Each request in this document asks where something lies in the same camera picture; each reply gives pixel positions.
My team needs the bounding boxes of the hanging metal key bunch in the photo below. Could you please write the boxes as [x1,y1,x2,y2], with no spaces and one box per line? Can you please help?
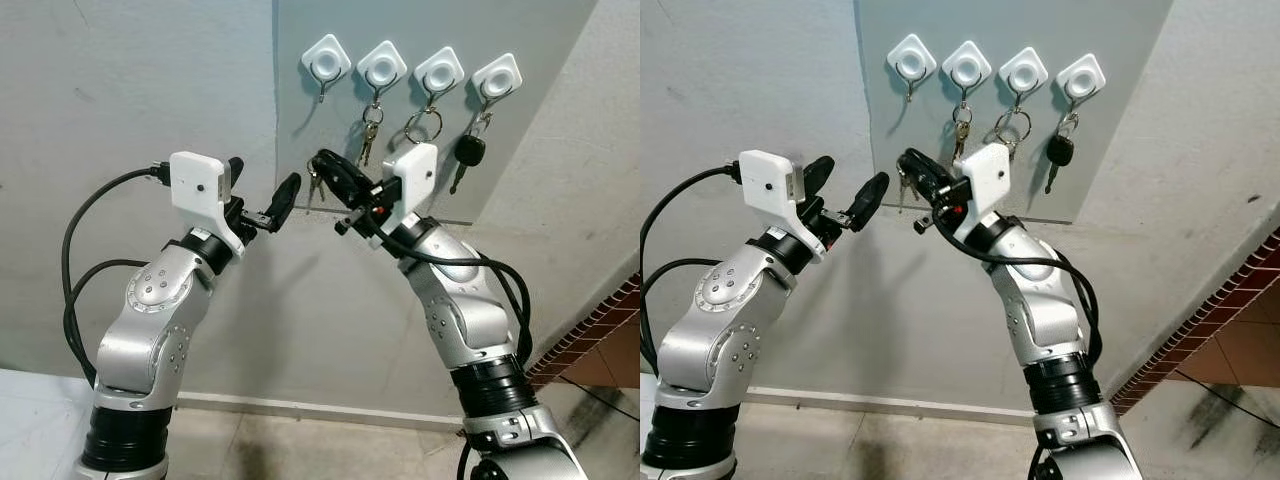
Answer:
[950,95,976,161]
[357,95,386,166]

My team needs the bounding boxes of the black car key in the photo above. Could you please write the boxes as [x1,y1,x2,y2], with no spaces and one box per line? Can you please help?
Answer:
[448,110,493,196]
[1043,110,1081,196]

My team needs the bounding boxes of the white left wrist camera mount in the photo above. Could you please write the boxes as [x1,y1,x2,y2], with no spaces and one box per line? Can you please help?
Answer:
[168,151,246,256]
[738,150,826,263]

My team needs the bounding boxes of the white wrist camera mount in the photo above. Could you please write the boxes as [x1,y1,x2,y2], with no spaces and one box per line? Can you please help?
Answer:
[962,142,1011,216]
[168,151,246,256]
[738,150,826,263]
[383,142,439,218]

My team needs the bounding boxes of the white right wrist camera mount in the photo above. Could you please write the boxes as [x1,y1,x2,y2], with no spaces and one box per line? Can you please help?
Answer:
[962,142,1011,216]
[383,142,439,218]

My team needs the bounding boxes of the grey wall board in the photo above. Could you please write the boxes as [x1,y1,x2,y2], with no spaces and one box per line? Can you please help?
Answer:
[855,0,1176,223]
[272,0,601,226]

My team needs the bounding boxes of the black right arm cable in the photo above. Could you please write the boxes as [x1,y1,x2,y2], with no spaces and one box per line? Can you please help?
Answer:
[930,215,1101,366]
[355,215,533,366]

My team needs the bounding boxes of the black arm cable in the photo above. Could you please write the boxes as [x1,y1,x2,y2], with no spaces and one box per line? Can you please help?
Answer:
[355,215,533,366]
[640,165,741,376]
[62,165,173,386]
[930,215,1101,366]

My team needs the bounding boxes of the white square wall hook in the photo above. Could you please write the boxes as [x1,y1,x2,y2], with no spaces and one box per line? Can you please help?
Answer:
[997,46,1049,101]
[413,46,466,101]
[357,40,409,96]
[886,34,938,103]
[302,34,353,103]
[1056,53,1108,109]
[470,53,525,111]
[941,40,993,96]

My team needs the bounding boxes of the large metal key ring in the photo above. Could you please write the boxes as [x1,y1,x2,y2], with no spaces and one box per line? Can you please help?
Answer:
[403,98,444,146]
[990,98,1032,161]

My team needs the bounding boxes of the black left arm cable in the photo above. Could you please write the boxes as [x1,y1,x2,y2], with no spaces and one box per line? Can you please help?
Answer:
[640,165,741,376]
[62,165,173,386]

